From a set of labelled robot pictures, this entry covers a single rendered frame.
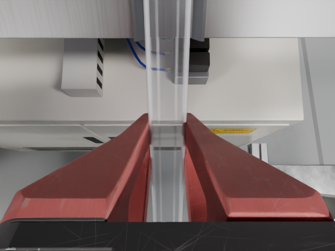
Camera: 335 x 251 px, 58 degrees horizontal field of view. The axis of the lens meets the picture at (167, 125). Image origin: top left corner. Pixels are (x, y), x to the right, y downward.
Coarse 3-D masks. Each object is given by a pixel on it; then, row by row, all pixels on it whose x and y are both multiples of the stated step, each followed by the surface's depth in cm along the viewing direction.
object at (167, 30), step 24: (144, 0) 9; (168, 0) 9; (144, 24) 9; (168, 24) 9; (168, 48) 9; (168, 72) 10; (168, 96) 10; (168, 120) 11; (168, 144) 12; (168, 168) 12; (168, 192) 13; (168, 216) 14
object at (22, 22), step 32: (0, 0) 10; (32, 0) 10; (64, 0) 10; (96, 0) 10; (128, 0) 10; (192, 0) 10; (224, 0) 10; (256, 0) 10; (288, 0) 10; (320, 0) 10; (0, 32) 10; (32, 32) 10; (64, 32) 10; (96, 32) 10; (128, 32) 10; (192, 32) 10; (224, 32) 10; (256, 32) 10; (288, 32) 10; (320, 32) 10
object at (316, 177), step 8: (280, 168) 105; (288, 168) 105; (296, 168) 105; (304, 168) 105; (312, 168) 105; (320, 168) 105; (328, 168) 105; (296, 176) 105; (304, 176) 105; (312, 176) 105; (320, 176) 105; (328, 176) 105; (312, 184) 104; (320, 184) 104; (328, 184) 104; (320, 192) 104; (328, 192) 104; (328, 200) 86; (328, 208) 86
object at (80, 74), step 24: (72, 48) 43; (96, 48) 43; (144, 48) 45; (192, 48) 42; (72, 72) 43; (96, 72) 43; (192, 72) 44; (72, 96) 46; (96, 96) 46; (264, 144) 76
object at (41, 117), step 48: (0, 48) 48; (48, 48) 48; (240, 48) 48; (288, 48) 48; (0, 96) 47; (48, 96) 47; (144, 96) 47; (192, 96) 47; (240, 96) 47; (288, 96) 47; (0, 144) 78; (48, 144) 78; (96, 144) 78; (240, 144) 79
